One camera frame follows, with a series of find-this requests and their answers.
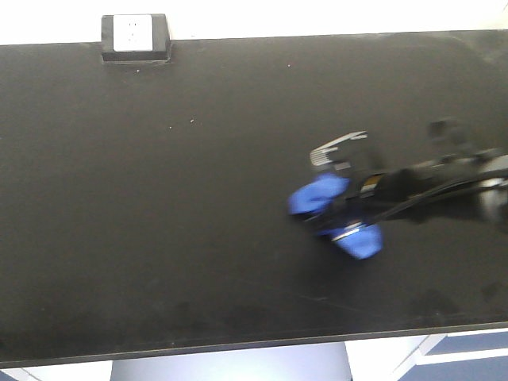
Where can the wrist camera with silver bracket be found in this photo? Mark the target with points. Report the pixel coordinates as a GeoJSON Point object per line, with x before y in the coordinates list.
{"type": "Point", "coordinates": [345, 155]}

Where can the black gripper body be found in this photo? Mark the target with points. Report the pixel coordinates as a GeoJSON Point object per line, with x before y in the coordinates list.
{"type": "Point", "coordinates": [371, 197]}

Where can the black power outlet box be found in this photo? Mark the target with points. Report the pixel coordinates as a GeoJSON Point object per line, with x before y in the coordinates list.
{"type": "Point", "coordinates": [135, 38]}

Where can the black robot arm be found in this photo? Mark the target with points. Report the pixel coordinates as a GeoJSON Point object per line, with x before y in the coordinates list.
{"type": "Point", "coordinates": [459, 170]}

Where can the blue cloth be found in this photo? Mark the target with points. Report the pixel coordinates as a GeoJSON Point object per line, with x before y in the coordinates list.
{"type": "Point", "coordinates": [321, 202]}

